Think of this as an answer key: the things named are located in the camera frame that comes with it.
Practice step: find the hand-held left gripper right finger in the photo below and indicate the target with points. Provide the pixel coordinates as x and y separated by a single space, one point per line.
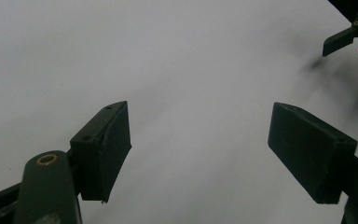
307 152

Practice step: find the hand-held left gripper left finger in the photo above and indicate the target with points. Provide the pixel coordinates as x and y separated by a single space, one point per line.
104 152

